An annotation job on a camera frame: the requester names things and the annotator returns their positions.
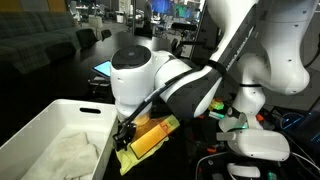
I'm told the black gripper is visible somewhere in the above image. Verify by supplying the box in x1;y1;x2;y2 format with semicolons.
112;121;138;153

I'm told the yellow microfibre cloth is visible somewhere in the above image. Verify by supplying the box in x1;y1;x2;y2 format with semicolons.
114;114;181;177

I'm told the white terry cloth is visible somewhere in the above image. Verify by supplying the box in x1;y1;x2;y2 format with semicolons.
21;131;102;180

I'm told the white plastic box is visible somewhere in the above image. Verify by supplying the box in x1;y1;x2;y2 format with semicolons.
0;98;120;180

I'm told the tablet with bright screen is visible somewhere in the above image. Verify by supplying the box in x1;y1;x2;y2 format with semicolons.
91;59;113;79

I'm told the teal flat object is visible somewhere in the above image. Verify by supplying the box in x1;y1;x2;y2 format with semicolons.
208;111;225;120

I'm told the colourful toy block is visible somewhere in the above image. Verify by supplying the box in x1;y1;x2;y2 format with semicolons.
208;98;225;113

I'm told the white floor lamp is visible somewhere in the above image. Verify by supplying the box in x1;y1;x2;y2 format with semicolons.
88;14;104;38

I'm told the blue background screen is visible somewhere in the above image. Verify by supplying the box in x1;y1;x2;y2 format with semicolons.
148;0;176;14

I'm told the green plaid sofa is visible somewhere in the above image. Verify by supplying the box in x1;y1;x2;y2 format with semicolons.
0;10;84;75

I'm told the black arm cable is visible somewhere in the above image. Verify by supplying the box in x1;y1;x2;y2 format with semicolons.
118;61;241;129

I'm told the black clamp orange handle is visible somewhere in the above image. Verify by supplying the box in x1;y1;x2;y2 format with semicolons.
204;146;218;155

